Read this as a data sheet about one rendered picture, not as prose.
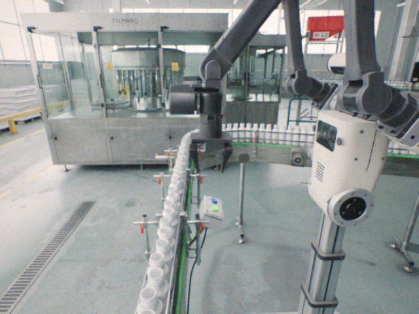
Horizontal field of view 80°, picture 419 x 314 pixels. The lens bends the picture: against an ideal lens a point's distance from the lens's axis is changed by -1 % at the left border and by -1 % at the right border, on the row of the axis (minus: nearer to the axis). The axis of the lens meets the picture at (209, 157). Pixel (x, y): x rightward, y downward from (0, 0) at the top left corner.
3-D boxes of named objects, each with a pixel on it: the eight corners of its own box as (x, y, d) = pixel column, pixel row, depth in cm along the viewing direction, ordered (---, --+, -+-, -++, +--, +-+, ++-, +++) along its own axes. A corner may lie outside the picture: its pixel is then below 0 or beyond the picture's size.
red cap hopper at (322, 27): (294, 129, 700) (307, 16, 606) (294, 124, 765) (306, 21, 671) (330, 132, 676) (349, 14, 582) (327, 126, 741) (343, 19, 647)
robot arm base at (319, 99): (321, 110, 105) (339, 84, 102) (306, 100, 104) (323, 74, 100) (312, 106, 114) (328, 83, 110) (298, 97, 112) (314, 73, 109)
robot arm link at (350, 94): (402, 94, 61) (385, 93, 66) (371, 72, 59) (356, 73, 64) (379, 127, 62) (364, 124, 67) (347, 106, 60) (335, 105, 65)
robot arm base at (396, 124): (408, 93, 68) (378, 131, 71) (385, 78, 66) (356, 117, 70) (436, 97, 60) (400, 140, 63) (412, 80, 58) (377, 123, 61)
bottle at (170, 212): (162, 253, 94) (160, 214, 89) (165, 243, 100) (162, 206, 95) (179, 253, 94) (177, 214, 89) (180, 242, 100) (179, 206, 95)
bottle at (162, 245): (173, 294, 77) (169, 250, 72) (154, 292, 78) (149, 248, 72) (177, 279, 83) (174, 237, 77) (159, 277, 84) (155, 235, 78)
